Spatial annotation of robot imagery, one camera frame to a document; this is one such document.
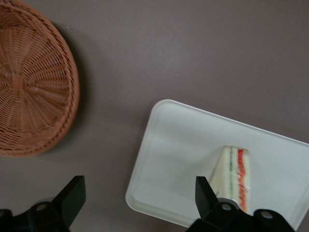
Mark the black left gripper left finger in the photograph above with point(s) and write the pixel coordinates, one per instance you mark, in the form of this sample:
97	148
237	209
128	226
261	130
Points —
55	212

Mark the round brown wicker basket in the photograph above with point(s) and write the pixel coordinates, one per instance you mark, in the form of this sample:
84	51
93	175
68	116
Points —
31	82

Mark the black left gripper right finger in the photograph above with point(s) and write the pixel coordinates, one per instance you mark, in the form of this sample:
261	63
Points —
217	220

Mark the cream rectangular plastic tray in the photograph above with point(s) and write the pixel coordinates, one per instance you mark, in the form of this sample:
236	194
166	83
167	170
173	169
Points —
173	149

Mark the triangular sandwich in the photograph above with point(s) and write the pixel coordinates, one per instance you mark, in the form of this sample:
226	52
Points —
231	169

